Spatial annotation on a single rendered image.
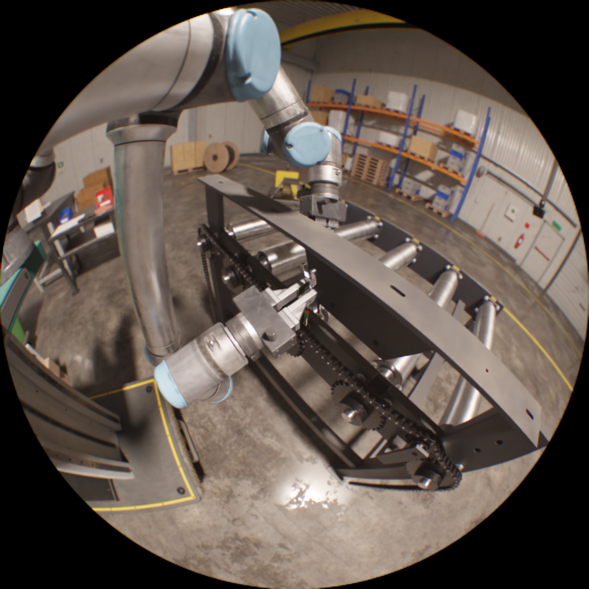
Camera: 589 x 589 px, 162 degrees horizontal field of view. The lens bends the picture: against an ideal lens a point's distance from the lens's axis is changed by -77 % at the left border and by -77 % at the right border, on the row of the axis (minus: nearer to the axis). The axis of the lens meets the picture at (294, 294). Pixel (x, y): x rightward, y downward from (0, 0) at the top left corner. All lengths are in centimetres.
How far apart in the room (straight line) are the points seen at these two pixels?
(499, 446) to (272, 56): 71
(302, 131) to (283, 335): 35
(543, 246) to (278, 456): 976
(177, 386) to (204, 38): 42
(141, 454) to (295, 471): 84
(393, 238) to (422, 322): 110
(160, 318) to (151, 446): 84
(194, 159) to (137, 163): 746
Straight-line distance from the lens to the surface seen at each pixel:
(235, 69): 21
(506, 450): 55
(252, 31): 23
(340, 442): 107
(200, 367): 35
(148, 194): 34
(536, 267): 986
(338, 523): 148
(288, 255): 83
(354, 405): 51
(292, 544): 148
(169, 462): 113
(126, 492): 127
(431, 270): 134
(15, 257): 66
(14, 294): 62
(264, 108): 40
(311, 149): 40
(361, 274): 33
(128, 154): 34
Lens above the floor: 135
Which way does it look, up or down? 44 degrees down
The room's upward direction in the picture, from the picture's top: 10 degrees clockwise
